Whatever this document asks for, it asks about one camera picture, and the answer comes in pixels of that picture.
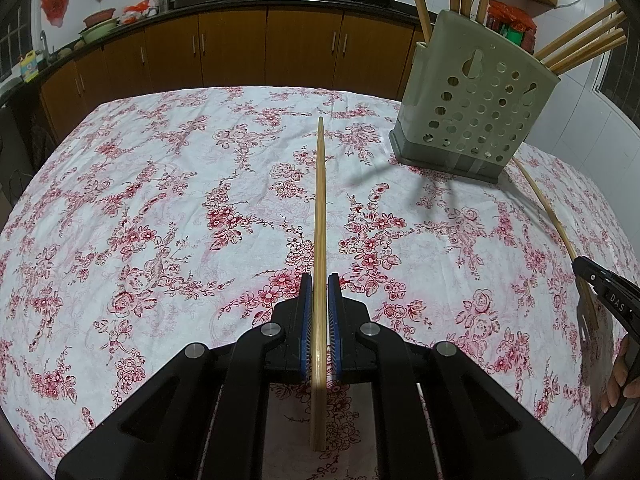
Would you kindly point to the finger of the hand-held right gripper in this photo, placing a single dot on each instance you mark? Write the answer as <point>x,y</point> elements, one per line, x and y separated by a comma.
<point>610,297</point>

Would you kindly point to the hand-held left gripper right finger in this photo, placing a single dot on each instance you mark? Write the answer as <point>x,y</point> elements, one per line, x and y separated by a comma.
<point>335,320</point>

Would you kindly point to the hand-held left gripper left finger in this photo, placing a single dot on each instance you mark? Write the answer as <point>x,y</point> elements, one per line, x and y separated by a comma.
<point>306,320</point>

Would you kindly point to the grey perforated plastic chopstick holder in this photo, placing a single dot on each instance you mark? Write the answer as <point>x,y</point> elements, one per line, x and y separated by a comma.
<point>450,42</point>

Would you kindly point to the person's right hand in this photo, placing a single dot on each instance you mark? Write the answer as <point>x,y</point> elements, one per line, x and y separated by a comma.
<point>620,375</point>

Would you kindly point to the red floral white tablecloth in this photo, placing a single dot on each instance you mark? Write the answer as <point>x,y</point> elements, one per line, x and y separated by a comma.
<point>150,185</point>

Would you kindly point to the window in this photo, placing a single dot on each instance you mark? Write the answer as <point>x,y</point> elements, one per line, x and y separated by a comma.
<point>622,75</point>

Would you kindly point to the wooden kitchen base cabinets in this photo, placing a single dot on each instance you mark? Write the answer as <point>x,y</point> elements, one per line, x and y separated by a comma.
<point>240,45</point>

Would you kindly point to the red and green packet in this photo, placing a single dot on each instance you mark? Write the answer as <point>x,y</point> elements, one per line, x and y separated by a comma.
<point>512,25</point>

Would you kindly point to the black kitchen countertop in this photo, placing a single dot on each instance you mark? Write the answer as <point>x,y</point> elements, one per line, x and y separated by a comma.
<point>225,6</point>

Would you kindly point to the red and white plastic bag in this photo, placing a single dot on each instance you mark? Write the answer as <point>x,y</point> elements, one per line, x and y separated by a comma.
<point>135,11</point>

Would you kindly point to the green and white bowl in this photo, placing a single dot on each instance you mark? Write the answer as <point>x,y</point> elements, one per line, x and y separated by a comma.
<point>99,31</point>

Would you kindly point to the red basin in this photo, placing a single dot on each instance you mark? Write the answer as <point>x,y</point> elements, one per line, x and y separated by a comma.
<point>99,16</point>

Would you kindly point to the yellow detergent bottle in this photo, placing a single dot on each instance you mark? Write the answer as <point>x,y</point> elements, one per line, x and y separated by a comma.
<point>29,66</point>

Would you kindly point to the metal faucet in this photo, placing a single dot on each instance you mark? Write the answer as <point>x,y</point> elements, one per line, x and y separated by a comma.
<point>44,42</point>

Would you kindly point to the red hanging plastic bag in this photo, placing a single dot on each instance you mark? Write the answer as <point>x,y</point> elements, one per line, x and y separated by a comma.
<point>54,4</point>

